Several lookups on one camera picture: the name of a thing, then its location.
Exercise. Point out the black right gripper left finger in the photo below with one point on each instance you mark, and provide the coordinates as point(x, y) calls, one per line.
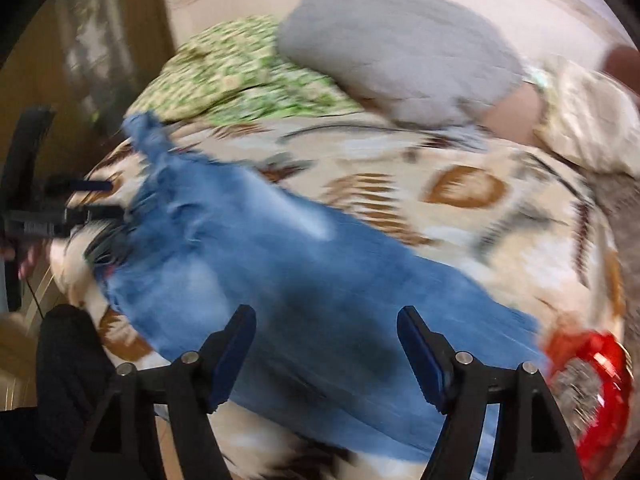
point(121, 442)

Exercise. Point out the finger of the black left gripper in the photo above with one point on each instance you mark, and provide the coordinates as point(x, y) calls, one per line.
point(59, 186)
point(77, 216)

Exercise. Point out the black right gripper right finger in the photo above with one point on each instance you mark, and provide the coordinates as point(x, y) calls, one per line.
point(531, 441)

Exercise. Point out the blue denim jeans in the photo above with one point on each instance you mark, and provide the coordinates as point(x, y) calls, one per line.
point(203, 237)

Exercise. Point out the person left hand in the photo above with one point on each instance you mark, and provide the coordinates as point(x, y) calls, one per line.
point(27, 260)

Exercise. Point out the red glass plate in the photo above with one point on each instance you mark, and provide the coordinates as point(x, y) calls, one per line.
point(612, 362)

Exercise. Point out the sunflower seeds pile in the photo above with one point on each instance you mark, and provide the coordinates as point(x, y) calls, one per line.
point(577, 391)

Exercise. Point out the person black trousers leg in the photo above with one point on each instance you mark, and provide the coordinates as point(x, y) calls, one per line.
point(72, 373)

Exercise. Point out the wooden wardrobe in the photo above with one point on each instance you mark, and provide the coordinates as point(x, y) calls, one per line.
point(88, 60)

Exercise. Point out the green patterned quilt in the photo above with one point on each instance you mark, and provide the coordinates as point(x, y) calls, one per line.
point(232, 73)

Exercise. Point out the striped brown bed sheet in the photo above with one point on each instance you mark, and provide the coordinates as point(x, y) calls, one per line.
point(617, 195)

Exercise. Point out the pink mattress sheet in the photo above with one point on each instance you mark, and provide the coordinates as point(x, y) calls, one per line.
point(516, 116)

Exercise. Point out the cream satin pillow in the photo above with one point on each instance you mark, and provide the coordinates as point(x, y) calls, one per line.
point(588, 118)

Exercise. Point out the grey quilted pillow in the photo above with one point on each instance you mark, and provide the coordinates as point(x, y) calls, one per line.
point(425, 63)

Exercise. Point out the brown padded headboard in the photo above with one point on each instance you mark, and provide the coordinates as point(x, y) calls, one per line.
point(623, 63)

